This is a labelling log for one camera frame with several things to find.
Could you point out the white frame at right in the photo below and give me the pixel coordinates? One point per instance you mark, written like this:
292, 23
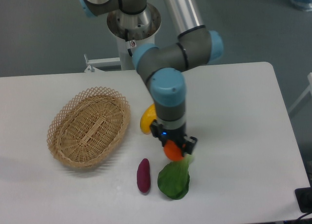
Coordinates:
302, 100

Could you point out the woven wicker basket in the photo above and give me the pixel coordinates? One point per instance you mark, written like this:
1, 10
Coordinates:
89, 127

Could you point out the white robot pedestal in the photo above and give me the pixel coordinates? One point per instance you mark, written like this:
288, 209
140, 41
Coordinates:
132, 31

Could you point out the black device at edge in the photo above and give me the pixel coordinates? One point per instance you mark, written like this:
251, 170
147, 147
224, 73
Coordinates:
304, 199

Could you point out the orange fruit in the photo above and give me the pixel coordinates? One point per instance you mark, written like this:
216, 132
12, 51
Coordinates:
172, 151

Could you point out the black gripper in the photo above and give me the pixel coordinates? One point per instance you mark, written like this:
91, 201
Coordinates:
176, 134

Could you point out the yellow mango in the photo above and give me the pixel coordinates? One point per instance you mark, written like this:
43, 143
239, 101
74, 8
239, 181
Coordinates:
147, 118

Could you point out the white left base bracket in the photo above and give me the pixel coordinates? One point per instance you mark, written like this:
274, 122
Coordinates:
103, 64

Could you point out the green bok choy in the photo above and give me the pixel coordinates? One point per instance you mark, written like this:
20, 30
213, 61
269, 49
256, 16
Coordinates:
173, 180

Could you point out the purple sweet potato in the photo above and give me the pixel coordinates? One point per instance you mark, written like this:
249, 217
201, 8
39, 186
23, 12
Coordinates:
143, 176

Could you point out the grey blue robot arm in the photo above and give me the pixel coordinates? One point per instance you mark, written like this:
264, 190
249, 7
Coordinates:
161, 70

